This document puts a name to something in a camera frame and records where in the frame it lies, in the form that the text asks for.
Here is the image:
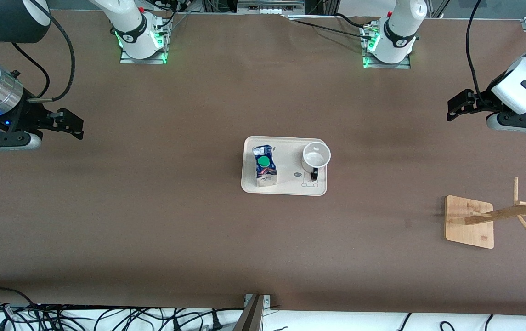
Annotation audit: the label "metal table edge bracket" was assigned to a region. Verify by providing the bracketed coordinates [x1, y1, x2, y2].
[233, 293, 272, 331]

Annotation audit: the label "black cable behind table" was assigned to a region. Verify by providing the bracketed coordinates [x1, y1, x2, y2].
[288, 13, 374, 40]

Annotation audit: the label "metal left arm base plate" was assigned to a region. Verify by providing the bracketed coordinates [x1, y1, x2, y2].
[362, 25, 412, 69]

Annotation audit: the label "blue milk carton green cap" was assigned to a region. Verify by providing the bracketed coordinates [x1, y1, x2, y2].
[252, 145, 278, 188]

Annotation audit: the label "tangled black cables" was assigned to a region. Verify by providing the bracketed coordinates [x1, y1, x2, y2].
[0, 287, 245, 331]

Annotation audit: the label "white smiley cup black handle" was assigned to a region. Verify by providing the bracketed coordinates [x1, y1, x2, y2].
[302, 142, 332, 181]

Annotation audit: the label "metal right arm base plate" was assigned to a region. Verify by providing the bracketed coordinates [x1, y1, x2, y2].
[119, 13, 168, 64]

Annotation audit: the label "wooden cup rack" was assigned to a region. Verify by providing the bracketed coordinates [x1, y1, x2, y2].
[445, 177, 526, 249]

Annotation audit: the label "beige rabbit print tray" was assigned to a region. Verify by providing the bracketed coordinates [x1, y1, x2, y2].
[241, 136, 328, 197]

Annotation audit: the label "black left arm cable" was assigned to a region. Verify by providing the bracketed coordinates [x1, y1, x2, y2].
[465, 0, 488, 106]

